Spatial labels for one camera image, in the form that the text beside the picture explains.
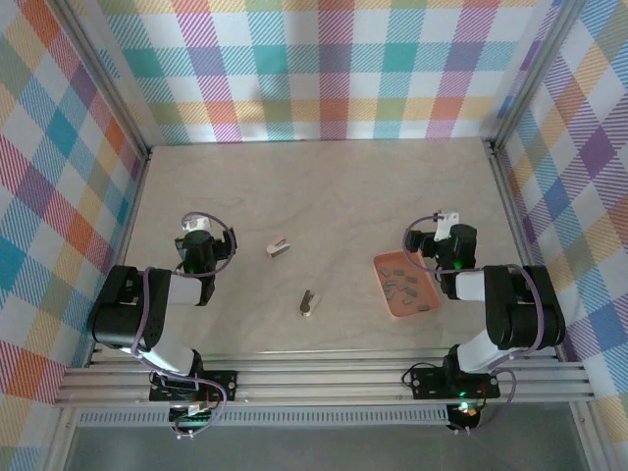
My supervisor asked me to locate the grey slotted cable duct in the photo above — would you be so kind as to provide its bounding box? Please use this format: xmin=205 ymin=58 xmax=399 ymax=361
xmin=77 ymin=407 xmax=451 ymax=429

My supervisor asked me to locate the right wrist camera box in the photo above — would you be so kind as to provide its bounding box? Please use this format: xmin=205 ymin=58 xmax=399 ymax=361
xmin=434 ymin=209 xmax=461 ymax=242

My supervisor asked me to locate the wide aluminium base extrusion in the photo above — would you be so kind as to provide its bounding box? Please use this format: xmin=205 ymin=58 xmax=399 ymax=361
xmin=52 ymin=345 xmax=598 ymax=409

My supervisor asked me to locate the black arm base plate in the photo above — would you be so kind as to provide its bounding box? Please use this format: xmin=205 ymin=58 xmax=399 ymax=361
xmin=409 ymin=362 xmax=502 ymax=400
xmin=148 ymin=370 xmax=240 ymax=403

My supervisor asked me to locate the small controller board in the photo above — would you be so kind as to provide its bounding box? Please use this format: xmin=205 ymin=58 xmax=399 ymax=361
xmin=169 ymin=402 xmax=220 ymax=431
xmin=446 ymin=399 xmax=481 ymax=432

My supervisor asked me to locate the aluminium frame post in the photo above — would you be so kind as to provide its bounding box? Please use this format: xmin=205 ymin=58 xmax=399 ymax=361
xmin=48 ymin=0 xmax=153 ymax=157
xmin=568 ymin=400 xmax=605 ymax=471
xmin=43 ymin=419 xmax=82 ymax=471
xmin=489 ymin=0 xmax=583 ymax=152

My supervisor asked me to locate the pink plastic tray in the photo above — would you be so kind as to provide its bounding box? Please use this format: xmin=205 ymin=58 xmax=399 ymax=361
xmin=373 ymin=251 xmax=442 ymax=322

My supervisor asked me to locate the aluminium table side rail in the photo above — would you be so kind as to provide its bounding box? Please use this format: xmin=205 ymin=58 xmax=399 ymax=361
xmin=85 ymin=145 xmax=154 ymax=367
xmin=484 ymin=138 xmax=565 ymax=362

